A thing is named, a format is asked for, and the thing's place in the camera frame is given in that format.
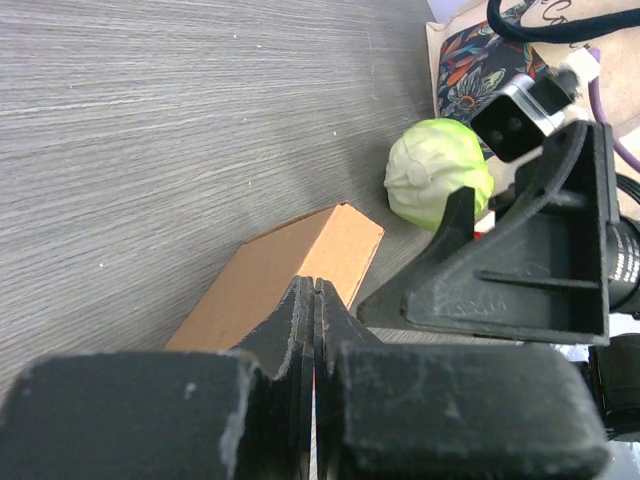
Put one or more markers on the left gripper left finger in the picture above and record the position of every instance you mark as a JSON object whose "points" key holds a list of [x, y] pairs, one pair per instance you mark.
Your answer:
{"points": [[243, 413]]}

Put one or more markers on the brown cardboard paper box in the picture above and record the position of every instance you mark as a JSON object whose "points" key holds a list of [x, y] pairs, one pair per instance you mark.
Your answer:
{"points": [[337, 244]]}

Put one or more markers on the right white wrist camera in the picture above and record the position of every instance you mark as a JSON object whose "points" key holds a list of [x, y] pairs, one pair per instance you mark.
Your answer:
{"points": [[521, 115]]}

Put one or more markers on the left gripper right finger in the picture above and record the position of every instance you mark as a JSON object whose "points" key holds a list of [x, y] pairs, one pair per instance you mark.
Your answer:
{"points": [[447, 411]]}

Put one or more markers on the green cabbage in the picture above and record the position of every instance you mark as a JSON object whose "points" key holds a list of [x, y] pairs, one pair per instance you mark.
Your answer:
{"points": [[431, 160]]}

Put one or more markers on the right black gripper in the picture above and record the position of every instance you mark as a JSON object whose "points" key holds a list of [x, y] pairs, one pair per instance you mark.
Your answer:
{"points": [[549, 270]]}

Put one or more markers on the red bell pepper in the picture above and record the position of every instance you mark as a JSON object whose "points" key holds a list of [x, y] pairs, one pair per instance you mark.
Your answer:
{"points": [[484, 224]]}

